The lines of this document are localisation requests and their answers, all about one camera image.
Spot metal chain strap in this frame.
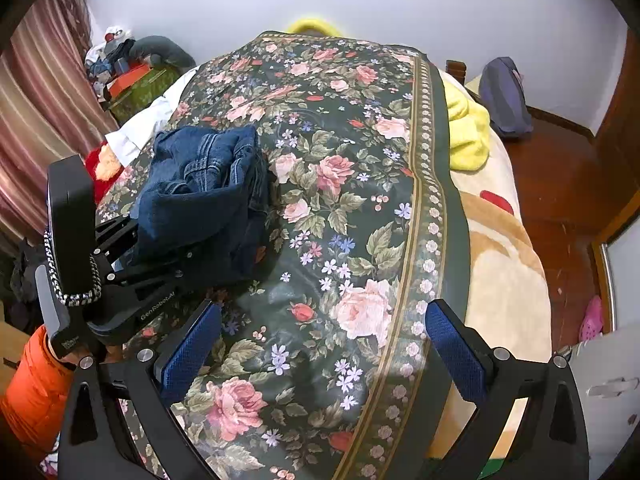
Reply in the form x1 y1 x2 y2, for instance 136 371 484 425
44 230 103 306

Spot dark floral bedspread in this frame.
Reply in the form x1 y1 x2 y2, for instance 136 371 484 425
42 30 471 480

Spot dark clothes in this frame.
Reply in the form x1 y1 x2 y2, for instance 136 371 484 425
10 237 51 331

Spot pile of small clothes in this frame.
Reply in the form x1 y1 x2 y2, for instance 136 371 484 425
84 27 136 91

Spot white cabinet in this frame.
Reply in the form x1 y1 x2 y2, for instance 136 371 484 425
570 320 640 480

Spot orange box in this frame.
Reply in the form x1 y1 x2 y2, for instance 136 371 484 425
107 62 153 98

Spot grey purple backpack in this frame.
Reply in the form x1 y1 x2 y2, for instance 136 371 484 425
478 56 533 141

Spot grey pillow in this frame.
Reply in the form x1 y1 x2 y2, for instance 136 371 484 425
127 35 197 68

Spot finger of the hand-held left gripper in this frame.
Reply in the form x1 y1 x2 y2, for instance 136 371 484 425
95 215 141 257
105 247 211 288

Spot red flower blanket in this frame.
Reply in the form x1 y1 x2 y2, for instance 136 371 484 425
82 140 126 201

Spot white panel door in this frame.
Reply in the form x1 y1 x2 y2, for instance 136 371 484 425
592 200 640 336

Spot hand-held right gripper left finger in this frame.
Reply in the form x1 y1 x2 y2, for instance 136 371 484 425
57 300 223 480

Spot blue denim jacket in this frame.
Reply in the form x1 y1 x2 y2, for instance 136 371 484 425
131 125 273 281

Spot striped pink curtain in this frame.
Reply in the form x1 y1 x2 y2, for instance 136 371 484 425
0 0 121 246

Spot beige fleece blanket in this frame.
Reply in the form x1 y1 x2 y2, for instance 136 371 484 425
425 95 553 461

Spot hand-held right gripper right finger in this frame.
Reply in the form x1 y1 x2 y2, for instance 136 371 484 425
424 299 591 480

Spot pink slipper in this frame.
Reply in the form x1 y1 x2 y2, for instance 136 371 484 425
578 295 604 343

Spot white cloth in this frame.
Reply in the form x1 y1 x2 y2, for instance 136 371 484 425
105 67 196 166

